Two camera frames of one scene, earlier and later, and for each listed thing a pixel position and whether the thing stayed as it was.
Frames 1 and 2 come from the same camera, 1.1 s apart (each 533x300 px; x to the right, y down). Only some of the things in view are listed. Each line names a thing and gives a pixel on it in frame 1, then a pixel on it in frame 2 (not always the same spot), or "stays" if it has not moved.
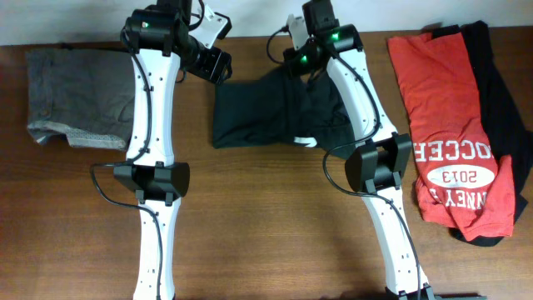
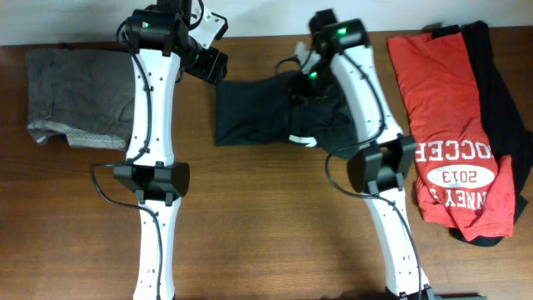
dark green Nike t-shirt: [281, 108] stays
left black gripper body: [207, 64] stays
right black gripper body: [302, 59] -> [316, 85]
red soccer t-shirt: [461, 187] stays
